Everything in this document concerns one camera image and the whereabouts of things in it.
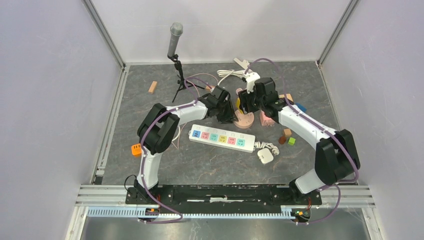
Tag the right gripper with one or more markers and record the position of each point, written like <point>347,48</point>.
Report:
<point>245,97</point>

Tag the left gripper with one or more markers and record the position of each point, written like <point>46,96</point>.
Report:
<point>230,115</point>

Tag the round pink socket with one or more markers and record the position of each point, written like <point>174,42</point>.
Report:
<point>243,121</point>

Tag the pink cube adapter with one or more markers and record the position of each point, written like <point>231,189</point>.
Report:
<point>264,120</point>

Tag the long white power strip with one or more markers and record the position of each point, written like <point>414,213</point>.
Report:
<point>227,139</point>

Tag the beige dragon cube adapter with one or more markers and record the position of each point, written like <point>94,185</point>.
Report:
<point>287,96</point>

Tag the blue cube adapter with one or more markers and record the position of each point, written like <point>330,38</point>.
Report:
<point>301,107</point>

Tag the white cube adapter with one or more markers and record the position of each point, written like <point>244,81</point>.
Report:
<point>265,156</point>

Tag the orange power strip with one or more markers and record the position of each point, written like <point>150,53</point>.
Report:
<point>136,150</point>

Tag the yellow cube adapter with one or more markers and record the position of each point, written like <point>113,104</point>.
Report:
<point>237,104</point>

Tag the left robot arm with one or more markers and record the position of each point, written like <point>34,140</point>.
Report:
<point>157,130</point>

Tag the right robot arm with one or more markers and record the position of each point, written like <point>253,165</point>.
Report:
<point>336,155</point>

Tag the white clip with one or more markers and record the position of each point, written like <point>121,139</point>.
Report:
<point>244,64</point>

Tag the small wooden cube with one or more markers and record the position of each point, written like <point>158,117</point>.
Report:
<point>287,132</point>

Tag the green cube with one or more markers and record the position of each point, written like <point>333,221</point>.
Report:
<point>291,141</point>

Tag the wooden block left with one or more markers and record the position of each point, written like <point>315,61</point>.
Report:
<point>152,87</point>

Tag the grey microphone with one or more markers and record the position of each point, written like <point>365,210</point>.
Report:
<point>176,30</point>

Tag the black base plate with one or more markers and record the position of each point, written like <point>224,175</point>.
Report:
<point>220,199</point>

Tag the slotted cable duct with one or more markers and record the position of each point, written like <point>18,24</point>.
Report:
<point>142,213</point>

